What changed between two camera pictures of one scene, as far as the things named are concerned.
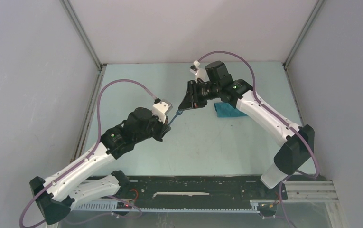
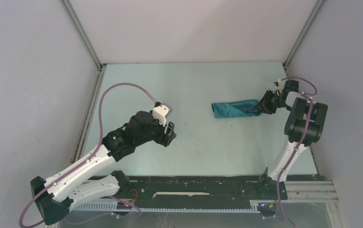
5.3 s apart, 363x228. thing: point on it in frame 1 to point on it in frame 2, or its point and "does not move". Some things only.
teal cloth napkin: x=227 y=109 does not move
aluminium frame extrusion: x=322 y=191 does not move
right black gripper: x=192 y=99 to x=264 y=103
